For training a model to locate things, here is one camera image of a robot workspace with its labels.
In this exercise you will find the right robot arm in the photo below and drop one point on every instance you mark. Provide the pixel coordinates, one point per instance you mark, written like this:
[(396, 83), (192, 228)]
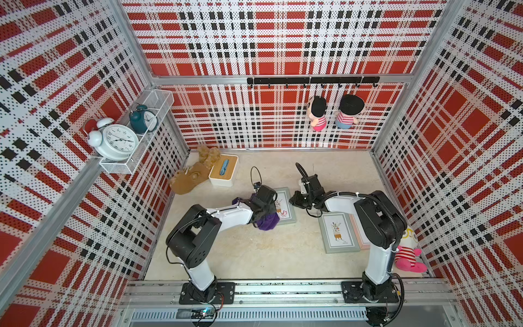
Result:
[(381, 223)]

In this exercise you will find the pink picture frame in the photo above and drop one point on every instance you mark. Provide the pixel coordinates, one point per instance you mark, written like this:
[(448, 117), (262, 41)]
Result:
[(363, 241)]

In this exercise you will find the white alarm clock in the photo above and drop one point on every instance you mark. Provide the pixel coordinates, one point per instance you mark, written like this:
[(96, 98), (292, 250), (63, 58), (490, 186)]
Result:
[(113, 141)]

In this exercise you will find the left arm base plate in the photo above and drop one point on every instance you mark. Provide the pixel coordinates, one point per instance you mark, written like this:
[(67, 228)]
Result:
[(217, 293)]

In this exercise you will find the brown plush toy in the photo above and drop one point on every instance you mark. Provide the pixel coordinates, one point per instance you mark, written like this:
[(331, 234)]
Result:
[(186, 179)]

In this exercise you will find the pink object behind right arm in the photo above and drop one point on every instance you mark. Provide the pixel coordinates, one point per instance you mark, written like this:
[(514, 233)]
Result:
[(406, 259)]

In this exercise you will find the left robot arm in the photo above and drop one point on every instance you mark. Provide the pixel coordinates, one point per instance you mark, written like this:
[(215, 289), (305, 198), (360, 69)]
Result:
[(192, 238)]

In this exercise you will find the white box wooden lid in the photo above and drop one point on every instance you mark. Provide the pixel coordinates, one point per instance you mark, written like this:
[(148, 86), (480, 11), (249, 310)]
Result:
[(230, 177)]

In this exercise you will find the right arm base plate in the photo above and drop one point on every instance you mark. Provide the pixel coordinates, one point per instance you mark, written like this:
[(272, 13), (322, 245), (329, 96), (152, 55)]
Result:
[(358, 292)]

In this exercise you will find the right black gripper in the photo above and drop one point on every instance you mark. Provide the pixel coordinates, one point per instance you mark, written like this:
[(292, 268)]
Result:
[(296, 200)]

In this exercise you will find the teal alarm clock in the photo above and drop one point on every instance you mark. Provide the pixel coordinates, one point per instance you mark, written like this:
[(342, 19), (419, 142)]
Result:
[(142, 120)]

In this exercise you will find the green circuit board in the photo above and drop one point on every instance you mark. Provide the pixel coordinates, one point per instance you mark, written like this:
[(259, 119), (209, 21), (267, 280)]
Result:
[(202, 314)]

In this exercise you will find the green frame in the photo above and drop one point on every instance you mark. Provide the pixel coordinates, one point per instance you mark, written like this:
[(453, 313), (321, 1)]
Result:
[(337, 233), (284, 209)]

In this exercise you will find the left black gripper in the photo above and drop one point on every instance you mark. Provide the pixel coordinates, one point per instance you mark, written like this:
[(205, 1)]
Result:
[(272, 208)]

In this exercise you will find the aluminium front rail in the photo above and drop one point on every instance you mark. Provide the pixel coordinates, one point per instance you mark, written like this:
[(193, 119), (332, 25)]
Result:
[(286, 293)]

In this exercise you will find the black hook rail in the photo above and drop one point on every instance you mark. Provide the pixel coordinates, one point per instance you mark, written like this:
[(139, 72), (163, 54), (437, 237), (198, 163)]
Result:
[(356, 80)]

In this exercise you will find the purple microfiber cloth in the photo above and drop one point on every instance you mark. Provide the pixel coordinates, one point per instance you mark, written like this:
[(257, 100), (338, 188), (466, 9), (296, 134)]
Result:
[(264, 213)]

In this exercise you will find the blue object on box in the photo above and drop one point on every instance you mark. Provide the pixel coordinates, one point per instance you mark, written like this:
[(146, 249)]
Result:
[(224, 167)]

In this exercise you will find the doll blue pants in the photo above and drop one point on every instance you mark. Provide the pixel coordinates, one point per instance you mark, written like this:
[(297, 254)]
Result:
[(350, 106)]

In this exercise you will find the white wire shelf basket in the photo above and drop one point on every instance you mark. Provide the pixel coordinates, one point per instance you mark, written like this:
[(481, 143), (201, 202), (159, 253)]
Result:
[(159, 102)]

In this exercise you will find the doll pink striped shirt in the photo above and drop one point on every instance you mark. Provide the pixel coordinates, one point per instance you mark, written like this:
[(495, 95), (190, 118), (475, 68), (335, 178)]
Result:
[(316, 110)]

